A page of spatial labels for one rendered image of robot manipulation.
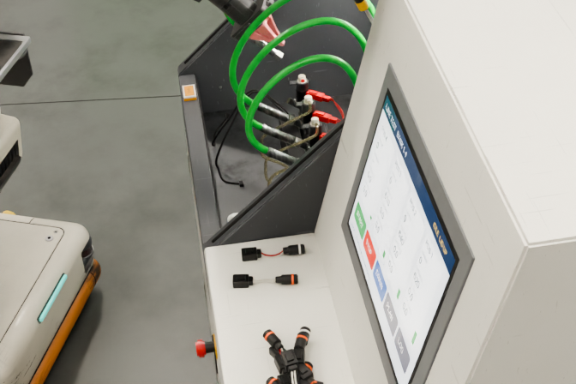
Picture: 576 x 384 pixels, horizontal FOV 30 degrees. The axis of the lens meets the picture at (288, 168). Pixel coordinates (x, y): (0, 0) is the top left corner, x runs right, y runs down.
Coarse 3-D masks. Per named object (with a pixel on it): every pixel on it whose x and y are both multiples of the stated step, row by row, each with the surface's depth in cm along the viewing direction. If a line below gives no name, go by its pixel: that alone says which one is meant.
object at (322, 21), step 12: (300, 24) 205; (312, 24) 205; (324, 24) 205; (336, 24) 206; (348, 24) 206; (288, 36) 206; (360, 36) 208; (264, 48) 207; (252, 60) 209; (252, 72) 209; (240, 84) 211; (240, 96) 212; (240, 108) 214; (264, 132) 218; (276, 132) 219; (300, 144) 222
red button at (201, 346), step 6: (198, 342) 212; (204, 342) 213; (210, 342) 213; (198, 348) 212; (204, 348) 212; (210, 348) 213; (216, 348) 211; (198, 354) 213; (204, 354) 213; (216, 354) 212
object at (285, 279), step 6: (234, 276) 201; (240, 276) 200; (246, 276) 201; (252, 276) 201; (276, 276) 201; (282, 276) 200; (288, 276) 200; (294, 276) 200; (234, 282) 200; (240, 282) 200; (246, 282) 200; (252, 282) 200; (258, 282) 201; (270, 282) 201; (276, 282) 201; (282, 282) 200; (288, 282) 200; (294, 282) 200
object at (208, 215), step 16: (192, 80) 262; (192, 112) 251; (192, 128) 246; (192, 144) 241; (192, 160) 237; (208, 160) 237; (192, 176) 243; (208, 176) 232; (208, 192) 228; (208, 208) 224; (208, 224) 220
